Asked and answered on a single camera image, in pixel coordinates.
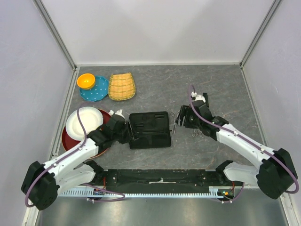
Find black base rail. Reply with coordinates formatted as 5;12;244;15
91;169;241;194

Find red round tray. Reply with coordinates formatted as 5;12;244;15
62;109;111;151

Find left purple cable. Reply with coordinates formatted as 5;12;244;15
24;107;90;208

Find orange bowl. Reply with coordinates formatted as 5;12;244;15
77;73;95;90

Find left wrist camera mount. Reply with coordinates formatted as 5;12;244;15
109;109;125;119

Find silver scissors right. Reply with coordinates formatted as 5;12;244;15
192;129;203;138

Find blue dotted plate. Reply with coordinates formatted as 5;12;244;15
79;76;109;102

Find right aluminium frame post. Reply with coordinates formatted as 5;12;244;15
239;0;283;69

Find black zip tool case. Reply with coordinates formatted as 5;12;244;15
129;111;171;150

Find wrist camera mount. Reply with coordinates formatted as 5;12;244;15
190;92;209;105
109;109;125;119

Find left aluminium frame post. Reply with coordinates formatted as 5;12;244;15
32;0;78;73

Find silver scissors left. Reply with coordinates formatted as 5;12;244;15
170;111;180;135

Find woven bamboo basket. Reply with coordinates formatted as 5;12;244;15
108;73;136;101

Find aluminium frame post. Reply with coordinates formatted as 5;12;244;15
239;0;283;69
32;0;78;73

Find white paper plate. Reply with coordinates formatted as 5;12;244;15
65;107;103;141

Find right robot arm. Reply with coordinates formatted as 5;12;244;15
178;100;299;199

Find silver scissors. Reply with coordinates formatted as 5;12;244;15
170;111;180;135
192;129;203;138

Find white cable duct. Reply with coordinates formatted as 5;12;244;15
59;186;223;198

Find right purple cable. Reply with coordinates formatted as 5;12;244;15
187;84;298;204

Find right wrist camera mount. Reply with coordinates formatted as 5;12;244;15
190;92;209;105

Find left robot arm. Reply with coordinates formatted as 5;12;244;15
21;114;133;210

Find purple cable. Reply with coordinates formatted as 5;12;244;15
187;84;298;204
24;107;90;208

